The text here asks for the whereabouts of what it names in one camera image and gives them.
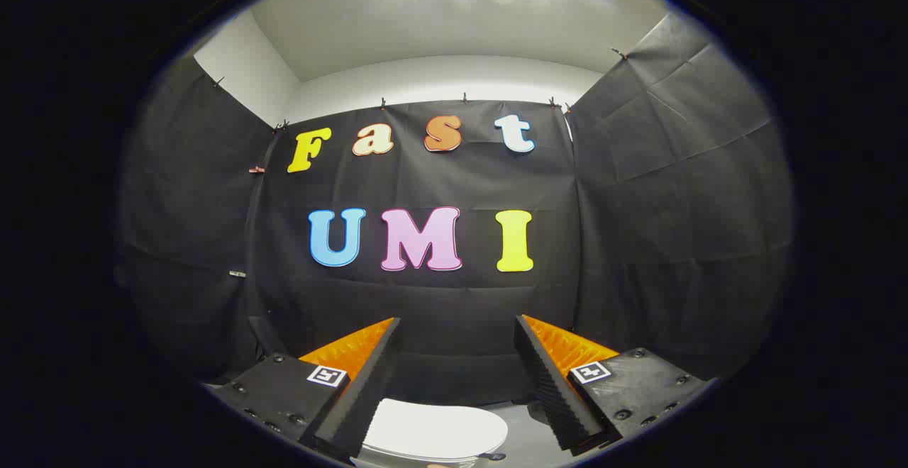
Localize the black backdrop cloth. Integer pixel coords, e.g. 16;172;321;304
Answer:
117;14;794;406

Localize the row of small black clips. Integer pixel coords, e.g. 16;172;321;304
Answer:
211;48;629;132

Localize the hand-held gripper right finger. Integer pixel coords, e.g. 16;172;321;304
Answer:
514;314;717;455

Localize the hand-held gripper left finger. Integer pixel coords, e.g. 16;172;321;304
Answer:
206;317;402;463

